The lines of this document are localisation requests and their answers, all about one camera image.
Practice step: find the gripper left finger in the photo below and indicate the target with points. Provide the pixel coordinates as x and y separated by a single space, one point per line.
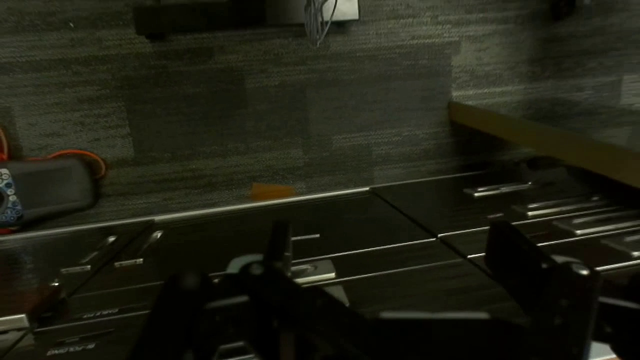
280 300

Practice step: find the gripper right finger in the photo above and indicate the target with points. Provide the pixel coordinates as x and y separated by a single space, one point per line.
555 295

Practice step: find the black drawer cabinet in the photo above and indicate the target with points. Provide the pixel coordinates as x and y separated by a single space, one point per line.
210 235
425 215

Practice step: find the wooden countertop board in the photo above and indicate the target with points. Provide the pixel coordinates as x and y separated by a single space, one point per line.
550 140

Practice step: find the orange tape piece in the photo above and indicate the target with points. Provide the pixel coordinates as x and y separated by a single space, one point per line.
270 191

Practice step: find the grey handheld meter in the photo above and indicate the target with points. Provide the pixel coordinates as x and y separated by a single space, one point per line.
45 190

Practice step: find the white box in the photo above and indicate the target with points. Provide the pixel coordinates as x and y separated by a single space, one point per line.
287 11

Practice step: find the dark furniture base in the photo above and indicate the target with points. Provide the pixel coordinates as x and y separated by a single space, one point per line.
197 20

